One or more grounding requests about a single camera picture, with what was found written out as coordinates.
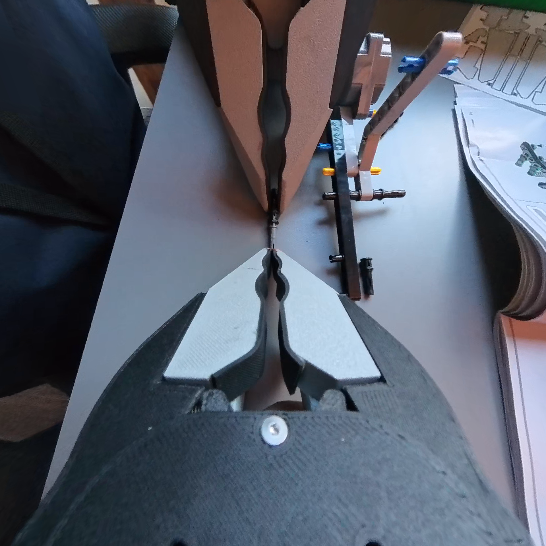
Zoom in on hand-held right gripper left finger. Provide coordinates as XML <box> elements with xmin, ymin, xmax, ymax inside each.
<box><xmin>163</xmin><ymin>247</ymin><xmax>274</xmax><ymax>400</ymax></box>

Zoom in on black shoulder strap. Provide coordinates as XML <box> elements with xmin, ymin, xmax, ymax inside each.
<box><xmin>0</xmin><ymin>183</ymin><xmax>110</xmax><ymax>226</ymax></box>

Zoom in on grey fabric chair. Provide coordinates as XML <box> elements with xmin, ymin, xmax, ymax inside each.
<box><xmin>87</xmin><ymin>3</ymin><xmax>180</xmax><ymax>70</ymax></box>

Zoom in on small dark lego pin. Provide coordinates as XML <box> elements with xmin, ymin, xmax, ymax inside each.
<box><xmin>267</xmin><ymin>188</ymin><xmax>281</xmax><ymax>249</ymax></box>

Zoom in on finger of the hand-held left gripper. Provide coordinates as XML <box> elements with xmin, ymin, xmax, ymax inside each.
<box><xmin>177</xmin><ymin>0</ymin><xmax>275</xmax><ymax>212</ymax></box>
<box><xmin>274</xmin><ymin>0</ymin><xmax>377</xmax><ymax>210</ymax></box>

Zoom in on person's leg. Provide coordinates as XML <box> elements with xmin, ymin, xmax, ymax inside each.
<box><xmin>0</xmin><ymin>383</ymin><xmax>72</xmax><ymax>546</ymax></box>

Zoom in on black and grey lego assembly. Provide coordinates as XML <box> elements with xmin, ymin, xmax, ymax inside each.
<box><xmin>318</xmin><ymin>31</ymin><xmax>466</xmax><ymax>301</ymax></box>

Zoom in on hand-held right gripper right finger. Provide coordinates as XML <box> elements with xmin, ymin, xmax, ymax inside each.
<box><xmin>273</xmin><ymin>249</ymin><xmax>384</xmax><ymax>399</ymax></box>

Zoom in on black lego axle pin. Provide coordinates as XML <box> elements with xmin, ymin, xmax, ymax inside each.
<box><xmin>359</xmin><ymin>257</ymin><xmax>376</xmax><ymax>296</ymax></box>

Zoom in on person's dark navy torso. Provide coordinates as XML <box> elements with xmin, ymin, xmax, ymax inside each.
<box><xmin>0</xmin><ymin>0</ymin><xmax>146</xmax><ymax>386</ymax></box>

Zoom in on line drawing paper sheet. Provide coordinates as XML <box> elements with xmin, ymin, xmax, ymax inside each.
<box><xmin>439</xmin><ymin>4</ymin><xmax>546</xmax><ymax>108</ymax></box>

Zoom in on lego instruction booklet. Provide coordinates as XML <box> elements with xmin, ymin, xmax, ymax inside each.
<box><xmin>451</xmin><ymin>83</ymin><xmax>546</xmax><ymax>546</ymax></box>

